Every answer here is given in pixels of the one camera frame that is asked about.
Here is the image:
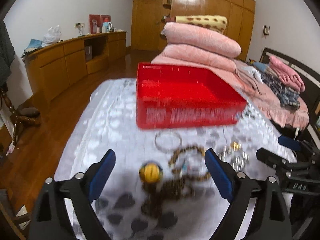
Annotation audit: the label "silver metal watch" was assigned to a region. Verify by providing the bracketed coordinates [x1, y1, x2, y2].
[230, 152, 249, 172]

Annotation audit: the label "large wooden bead bracelet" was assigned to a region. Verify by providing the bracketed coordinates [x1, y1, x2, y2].
[167, 144, 212, 182]

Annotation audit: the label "silver chain necklace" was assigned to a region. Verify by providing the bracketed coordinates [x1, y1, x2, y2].
[216, 146, 233, 160]

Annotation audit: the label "small gold charm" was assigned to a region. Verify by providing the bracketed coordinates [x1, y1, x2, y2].
[231, 141, 242, 151]

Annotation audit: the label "tiger-eye brown bead necklace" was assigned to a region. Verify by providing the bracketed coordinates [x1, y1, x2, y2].
[138, 161, 194, 218]

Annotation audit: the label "pink bed sheet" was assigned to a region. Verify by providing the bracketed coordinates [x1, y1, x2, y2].
[151, 55, 310, 130]

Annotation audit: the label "folded plaid clothing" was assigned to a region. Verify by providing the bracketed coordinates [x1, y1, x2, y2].
[261, 73, 300, 111]

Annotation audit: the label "dark bed headboard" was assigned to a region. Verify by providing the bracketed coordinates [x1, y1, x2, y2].
[259, 47, 319, 147]

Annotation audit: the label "folded pink clothing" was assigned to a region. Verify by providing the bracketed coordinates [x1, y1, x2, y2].
[269, 55, 305, 93]

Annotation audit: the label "white leaf-pattern table cover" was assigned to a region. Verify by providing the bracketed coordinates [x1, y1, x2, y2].
[55, 79, 295, 239]

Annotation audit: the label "silver bangle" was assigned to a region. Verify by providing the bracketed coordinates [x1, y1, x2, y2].
[154, 131, 182, 153]

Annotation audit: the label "wooden stool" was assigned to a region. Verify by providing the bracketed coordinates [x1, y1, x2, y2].
[1, 82, 40, 146]

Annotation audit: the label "red tin box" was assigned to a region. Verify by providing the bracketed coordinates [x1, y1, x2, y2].
[136, 62, 247, 129]

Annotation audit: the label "wooden sideboard cabinet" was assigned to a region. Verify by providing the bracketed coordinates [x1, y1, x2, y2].
[23, 31, 126, 103]

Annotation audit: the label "lower pink folded quilt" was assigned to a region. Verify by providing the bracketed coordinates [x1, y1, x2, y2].
[151, 44, 236, 73]

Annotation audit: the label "pink folded quilt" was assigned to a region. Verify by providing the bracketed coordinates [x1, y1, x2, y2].
[163, 22, 242, 58]
[151, 44, 236, 73]

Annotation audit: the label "yellow brown-spotted blanket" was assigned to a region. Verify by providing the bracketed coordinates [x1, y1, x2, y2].
[163, 15, 227, 34]

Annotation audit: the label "blue cloth on sideboard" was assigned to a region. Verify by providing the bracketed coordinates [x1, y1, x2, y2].
[21, 39, 42, 57]

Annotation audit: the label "dark jacket on hook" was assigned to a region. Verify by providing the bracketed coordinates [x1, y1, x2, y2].
[0, 21, 16, 86]

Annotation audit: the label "white plastic bag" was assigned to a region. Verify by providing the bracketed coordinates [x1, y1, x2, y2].
[41, 25, 61, 47]

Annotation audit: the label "upper pink folded quilt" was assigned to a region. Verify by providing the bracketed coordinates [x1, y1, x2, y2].
[163, 22, 242, 58]

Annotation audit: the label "blue white kettle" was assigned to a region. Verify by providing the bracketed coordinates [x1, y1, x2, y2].
[101, 17, 112, 33]

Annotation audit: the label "red photo frames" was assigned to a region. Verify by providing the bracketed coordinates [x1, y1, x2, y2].
[89, 14, 111, 34]

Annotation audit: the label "wooden wardrobe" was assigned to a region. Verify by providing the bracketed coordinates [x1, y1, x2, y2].
[131, 0, 255, 61]

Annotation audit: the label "wall switch panel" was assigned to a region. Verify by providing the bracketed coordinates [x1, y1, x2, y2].
[263, 25, 270, 36]

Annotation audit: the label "wall power outlet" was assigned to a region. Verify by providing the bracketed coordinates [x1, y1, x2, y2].
[74, 23, 85, 29]

